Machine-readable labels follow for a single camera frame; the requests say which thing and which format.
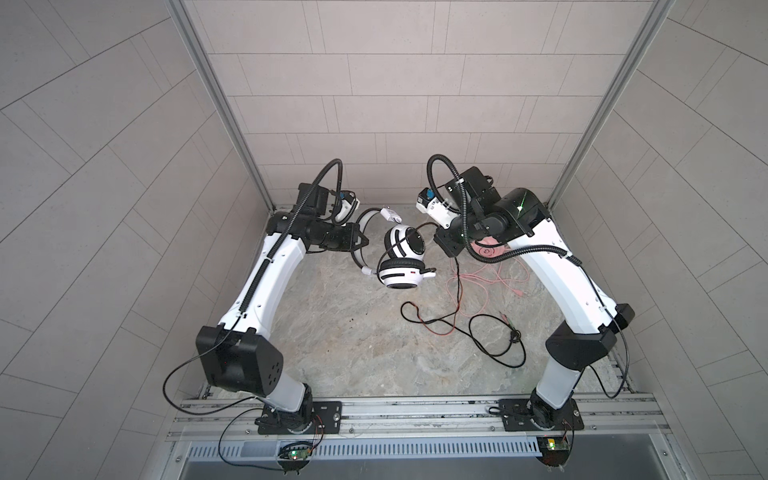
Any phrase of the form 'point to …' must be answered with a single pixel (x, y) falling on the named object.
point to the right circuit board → (554, 444)
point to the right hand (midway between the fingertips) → (435, 237)
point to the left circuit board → (295, 452)
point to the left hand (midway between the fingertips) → (373, 236)
